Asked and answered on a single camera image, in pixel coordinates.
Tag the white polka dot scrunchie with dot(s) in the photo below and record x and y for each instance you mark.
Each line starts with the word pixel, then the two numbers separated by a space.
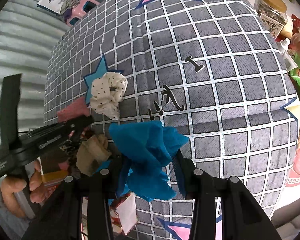
pixel 106 94

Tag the grey checked star blanket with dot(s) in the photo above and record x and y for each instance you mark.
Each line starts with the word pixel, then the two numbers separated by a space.
pixel 209 68

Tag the blue cloth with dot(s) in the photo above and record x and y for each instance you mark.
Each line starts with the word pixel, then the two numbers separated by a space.
pixel 150 147

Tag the white floral tissue pack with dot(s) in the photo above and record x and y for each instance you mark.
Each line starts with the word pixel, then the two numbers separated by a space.
pixel 123 214

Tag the beige sock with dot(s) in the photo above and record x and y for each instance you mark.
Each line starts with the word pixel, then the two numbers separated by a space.
pixel 92 153

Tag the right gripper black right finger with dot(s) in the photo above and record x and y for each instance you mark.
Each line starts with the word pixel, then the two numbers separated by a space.
pixel 242 216

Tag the pink sponge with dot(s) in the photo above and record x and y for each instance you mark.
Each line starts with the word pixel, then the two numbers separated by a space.
pixel 75 109

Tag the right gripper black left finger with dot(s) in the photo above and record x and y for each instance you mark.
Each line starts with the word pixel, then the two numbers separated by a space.
pixel 61 215

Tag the person's left hand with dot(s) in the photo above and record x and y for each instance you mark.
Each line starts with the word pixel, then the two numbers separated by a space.
pixel 10 185

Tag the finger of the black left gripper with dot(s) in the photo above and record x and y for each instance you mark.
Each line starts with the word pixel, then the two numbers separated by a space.
pixel 73 128

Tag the glass jar with gold lid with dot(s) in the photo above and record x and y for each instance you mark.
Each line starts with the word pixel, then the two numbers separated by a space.
pixel 272 14

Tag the pink plastic stool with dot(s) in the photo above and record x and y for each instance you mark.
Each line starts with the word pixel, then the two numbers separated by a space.
pixel 76 13

